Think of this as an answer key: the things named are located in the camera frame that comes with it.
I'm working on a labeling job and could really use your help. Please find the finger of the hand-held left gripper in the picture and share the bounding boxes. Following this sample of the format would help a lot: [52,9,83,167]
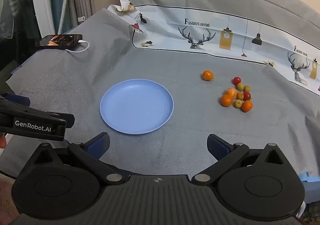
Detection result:
[0,93,31,108]
[0,105,75,142]

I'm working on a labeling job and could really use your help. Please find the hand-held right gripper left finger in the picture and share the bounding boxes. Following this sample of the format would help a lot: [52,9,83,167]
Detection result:
[26,132,125,186]

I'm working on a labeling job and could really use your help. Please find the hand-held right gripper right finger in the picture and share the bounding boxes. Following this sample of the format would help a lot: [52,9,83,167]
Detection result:
[191,134,294,186]

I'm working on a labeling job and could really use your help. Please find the blue plastic plate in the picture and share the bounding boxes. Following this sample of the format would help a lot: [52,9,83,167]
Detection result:
[100,79,174,135]

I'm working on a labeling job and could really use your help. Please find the black smartphone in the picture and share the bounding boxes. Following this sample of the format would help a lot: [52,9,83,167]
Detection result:
[35,34,83,51]

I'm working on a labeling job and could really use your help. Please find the light blue object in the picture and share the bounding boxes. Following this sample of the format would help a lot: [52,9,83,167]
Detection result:
[299,172,320,205]

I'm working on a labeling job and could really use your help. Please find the black white dotted pole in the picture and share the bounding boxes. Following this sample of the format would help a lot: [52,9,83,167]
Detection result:
[57,0,72,35]

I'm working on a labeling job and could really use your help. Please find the white printed deer cloth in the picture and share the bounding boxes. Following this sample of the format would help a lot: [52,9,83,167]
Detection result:
[107,0,320,96]

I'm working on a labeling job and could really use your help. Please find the white charging cable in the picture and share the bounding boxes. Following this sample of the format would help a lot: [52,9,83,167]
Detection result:
[65,39,90,53]

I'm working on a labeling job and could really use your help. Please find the white window frame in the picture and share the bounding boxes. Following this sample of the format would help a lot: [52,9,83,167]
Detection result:
[29,0,60,36]

